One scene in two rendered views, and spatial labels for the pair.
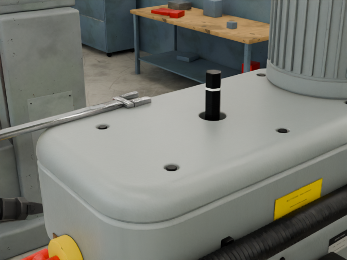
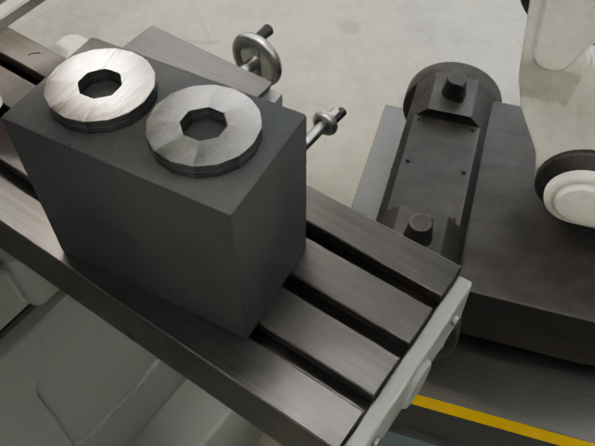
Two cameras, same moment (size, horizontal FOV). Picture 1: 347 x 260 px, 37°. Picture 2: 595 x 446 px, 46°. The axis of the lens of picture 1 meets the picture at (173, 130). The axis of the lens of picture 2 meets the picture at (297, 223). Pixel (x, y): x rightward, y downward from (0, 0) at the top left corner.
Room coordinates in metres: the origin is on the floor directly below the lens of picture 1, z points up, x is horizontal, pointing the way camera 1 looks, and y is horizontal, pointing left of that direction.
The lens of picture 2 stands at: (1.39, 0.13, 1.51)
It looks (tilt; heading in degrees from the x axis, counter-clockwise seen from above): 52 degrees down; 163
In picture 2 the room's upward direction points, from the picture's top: 1 degrees counter-clockwise
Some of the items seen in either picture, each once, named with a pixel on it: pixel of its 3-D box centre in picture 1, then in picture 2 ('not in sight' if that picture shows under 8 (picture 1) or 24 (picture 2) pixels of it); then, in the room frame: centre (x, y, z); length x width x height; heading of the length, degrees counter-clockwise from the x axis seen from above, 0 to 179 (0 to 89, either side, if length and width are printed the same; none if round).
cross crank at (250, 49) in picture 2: not in sight; (245, 69); (0.35, 0.34, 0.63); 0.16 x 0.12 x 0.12; 128
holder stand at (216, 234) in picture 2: not in sight; (169, 185); (0.95, 0.14, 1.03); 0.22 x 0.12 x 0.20; 45
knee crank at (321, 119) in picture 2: not in sight; (313, 134); (0.44, 0.45, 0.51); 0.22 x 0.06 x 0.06; 128
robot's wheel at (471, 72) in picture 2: not in sight; (452, 106); (0.44, 0.76, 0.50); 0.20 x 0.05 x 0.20; 56
